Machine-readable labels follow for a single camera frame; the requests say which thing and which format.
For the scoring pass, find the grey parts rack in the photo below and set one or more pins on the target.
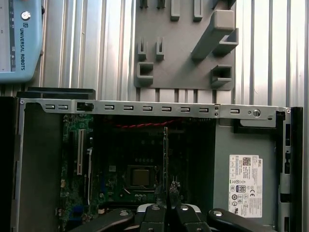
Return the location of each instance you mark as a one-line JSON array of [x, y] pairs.
[[173, 60]]

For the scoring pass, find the pale blue teach pendant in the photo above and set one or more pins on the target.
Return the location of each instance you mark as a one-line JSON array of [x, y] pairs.
[[24, 48]]

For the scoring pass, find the green motherboard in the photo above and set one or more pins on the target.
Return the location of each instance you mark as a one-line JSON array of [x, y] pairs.
[[70, 135]]

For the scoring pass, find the blue RAM stick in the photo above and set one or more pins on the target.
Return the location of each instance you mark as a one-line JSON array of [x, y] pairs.
[[165, 149]]

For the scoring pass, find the grey power supply unit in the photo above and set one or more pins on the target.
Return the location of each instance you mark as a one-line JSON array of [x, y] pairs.
[[222, 157]]

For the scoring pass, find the black PC case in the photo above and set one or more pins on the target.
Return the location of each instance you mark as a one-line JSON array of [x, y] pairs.
[[144, 107]]

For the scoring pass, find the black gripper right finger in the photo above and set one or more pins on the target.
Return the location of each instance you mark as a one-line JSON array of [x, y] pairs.
[[188, 220]]

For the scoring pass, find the CPU socket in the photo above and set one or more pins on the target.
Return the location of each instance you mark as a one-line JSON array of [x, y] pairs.
[[142, 167]]

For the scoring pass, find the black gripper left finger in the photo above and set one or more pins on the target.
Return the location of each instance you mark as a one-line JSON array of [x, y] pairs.
[[152, 220]]

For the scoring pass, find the white expansion slot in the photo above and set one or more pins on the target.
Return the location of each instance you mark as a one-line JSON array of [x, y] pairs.
[[80, 152]]

